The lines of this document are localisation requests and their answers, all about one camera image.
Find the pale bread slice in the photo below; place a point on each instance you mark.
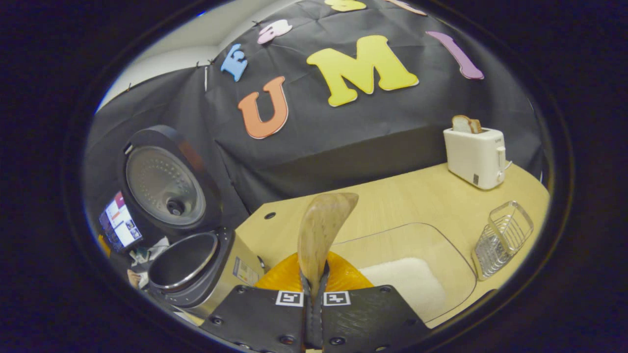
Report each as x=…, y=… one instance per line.
x=461, y=124

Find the computer monitor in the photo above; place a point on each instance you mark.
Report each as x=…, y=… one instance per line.
x=120, y=223

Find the white rice grains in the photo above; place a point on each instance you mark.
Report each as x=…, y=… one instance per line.
x=407, y=284

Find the white toaster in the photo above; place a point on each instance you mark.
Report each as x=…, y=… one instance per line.
x=473, y=157

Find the wooden spoon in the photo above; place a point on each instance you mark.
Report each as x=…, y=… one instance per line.
x=321, y=225

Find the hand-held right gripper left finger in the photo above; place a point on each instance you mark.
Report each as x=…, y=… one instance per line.
x=260, y=318

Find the black backdrop cloth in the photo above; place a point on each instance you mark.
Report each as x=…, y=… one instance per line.
x=343, y=137

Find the black silver rice cooker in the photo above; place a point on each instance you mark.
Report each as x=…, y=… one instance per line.
x=167, y=186

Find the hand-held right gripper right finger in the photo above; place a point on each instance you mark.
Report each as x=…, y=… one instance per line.
x=368, y=318

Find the clear plastic container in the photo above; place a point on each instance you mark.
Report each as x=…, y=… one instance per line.
x=441, y=245

